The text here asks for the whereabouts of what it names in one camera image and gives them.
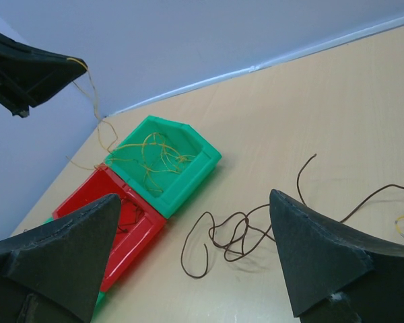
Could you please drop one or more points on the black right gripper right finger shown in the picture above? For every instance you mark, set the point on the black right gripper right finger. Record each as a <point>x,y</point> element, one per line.
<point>334,273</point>

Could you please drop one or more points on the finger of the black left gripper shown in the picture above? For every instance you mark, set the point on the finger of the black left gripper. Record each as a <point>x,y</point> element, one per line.
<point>30,76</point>

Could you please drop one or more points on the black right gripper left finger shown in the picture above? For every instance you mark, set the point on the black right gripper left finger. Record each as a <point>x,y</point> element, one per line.
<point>53,272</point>

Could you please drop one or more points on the near green plastic bin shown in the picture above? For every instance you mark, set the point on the near green plastic bin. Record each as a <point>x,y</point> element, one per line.
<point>101,294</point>

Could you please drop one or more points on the green plastic bin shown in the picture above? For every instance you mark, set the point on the green plastic bin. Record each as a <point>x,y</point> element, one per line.
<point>164,161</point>
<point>101,294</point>

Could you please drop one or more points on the red plastic bin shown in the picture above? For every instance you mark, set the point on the red plastic bin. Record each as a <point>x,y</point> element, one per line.
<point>138,224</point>

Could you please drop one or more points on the far green plastic bin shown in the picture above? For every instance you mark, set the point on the far green plastic bin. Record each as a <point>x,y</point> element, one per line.
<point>164,161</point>

